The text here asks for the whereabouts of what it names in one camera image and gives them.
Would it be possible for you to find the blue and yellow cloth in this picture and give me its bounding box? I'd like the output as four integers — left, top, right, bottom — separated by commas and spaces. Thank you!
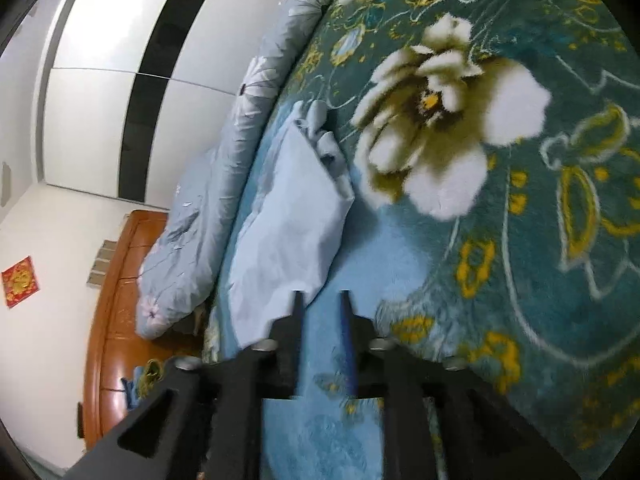
121, 357, 167, 409

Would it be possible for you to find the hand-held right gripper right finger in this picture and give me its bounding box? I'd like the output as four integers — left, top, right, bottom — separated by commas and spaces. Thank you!
340, 290, 585, 480

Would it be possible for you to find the wooden headboard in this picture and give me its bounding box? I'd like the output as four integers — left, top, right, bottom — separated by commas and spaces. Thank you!
82, 210, 207, 454

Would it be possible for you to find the red wall decoration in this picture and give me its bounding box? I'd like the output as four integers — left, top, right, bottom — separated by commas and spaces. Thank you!
1, 256, 40, 309

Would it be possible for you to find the teal floral blanket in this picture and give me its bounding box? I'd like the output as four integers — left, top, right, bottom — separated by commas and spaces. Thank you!
201, 0, 640, 480

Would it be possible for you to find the light blue shirt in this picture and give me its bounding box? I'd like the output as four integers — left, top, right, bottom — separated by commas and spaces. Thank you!
225, 100, 357, 352

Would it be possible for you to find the grey floral quilt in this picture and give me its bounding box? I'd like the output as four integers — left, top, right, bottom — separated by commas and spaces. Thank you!
135, 0, 362, 339

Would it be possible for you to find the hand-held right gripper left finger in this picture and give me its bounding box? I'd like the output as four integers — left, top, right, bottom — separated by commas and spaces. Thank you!
65, 290, 307, 480

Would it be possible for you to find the white and black wardrobe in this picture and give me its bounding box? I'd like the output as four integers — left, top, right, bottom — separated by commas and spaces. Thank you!
0, 0, 307, 212

